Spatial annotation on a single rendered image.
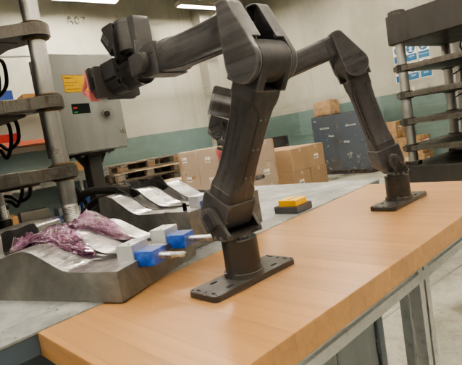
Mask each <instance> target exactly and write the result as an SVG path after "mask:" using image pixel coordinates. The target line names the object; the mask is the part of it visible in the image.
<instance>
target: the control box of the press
mask: <svg viewBox="0 0 462 365"><path fill-rule="evenodd" d="M48 56H49V62H50V66H51V73H52V77H53V81H54V87H55V91H56V93H60V94H62V95H63V98H64V105H65V108H64V109H62V110H61V111H60V116H61V120H62V127H63V131H64V136H65V140H66V144H67V151H68V155H69V158H70V159H74V157H75V158H76V160H77V161H78V162H79V163H80V164H81V165H82V166H83V168H84V172H85V178H86V182H87V186H88V188H91V187H96V186H106V181H105V177H104V170H103V166H102V163H103V160H104V157H105V155H106V152H108V154H109V153H111V152H112V151H114V150H115V149H117V148H124V147H128V146H129V145H128V141H127V133H126V129H125V122H124V118H123V113H122V107H121V102H120V99H115V100H109V99H108V98H100V101H90V100H89V98H88V97H86V96H84V95H83V92H82V87H83V83H84V70H86V69H88V68H92V67H94V66H100V64H102V63H104V62H106V61H107V60H109V59H111V58H112V56H105V55H80V54H48ZM28 64H29V68H30V74H31V77H32V81H33V88H34V92H35V95H38V92H37V88H36V84H35V78H34V74H33V68H32V64H31V62H28ZM39 116H40V120H41V127H42V130H43V136H44V140H45V144H46V150H47V154H48V158H49V159H51V154H50V150H49V145H48V141H47V137H46V130H45V126H44V123H43V116H42V114H41V113H39Z"/></svg>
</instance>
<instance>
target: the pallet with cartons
mask: <svg viewBox="0 0 462 365"><path fill-rule="evenodd" d="M274 152H275V158H276V159H275V160H276V163H277V171H278V176H279V182H280V185H285V184H298V183H323V182H329V180H328V175H327V165H326V163H325V160H324V149H323V144H322V142H319V143H308V144H302V145H296V146H285V147H279V148H274Z"/></svg>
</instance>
